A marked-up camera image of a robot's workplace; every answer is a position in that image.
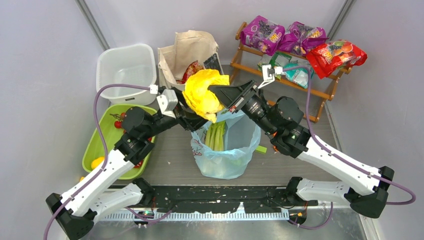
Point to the purple snack bag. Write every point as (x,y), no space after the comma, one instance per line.
(263,35)
(299,39)

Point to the green white snack bag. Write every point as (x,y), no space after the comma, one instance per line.
(278,59)

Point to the wooden rack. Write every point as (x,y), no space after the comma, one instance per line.
(243,67)

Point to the white plastic basket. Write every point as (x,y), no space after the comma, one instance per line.
(132,65)

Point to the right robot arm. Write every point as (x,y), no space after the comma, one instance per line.
(362,187)

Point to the purple snack bag right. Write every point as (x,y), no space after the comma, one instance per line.
(299,39)

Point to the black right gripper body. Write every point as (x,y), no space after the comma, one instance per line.
(253,107)

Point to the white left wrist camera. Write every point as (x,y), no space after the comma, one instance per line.
(167,101)

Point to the canvas tote bag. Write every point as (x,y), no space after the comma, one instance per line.
(188,47)

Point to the yellow napa cabbage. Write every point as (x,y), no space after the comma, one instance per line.
(201,100)

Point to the red fruit candy bag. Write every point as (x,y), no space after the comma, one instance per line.
(327,57)

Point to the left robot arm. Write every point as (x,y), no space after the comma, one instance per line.
(78,209)

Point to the green celery bunch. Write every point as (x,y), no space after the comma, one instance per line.
(214,138)

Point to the purple snack bag left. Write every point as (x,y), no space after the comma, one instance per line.
(263,35)

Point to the green plastic tray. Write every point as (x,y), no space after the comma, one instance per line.
(111,135)

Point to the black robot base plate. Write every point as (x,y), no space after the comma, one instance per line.
(220,199)

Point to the green toy block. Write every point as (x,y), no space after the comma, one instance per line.
(261,149)

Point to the teal snack bag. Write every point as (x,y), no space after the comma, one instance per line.
(299,76)

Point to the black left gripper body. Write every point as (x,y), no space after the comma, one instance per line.
(161,123)

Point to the red lychee bunch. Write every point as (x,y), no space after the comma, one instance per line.
(119,118)

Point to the blue plastic grocery bag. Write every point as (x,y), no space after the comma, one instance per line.
(241,138)

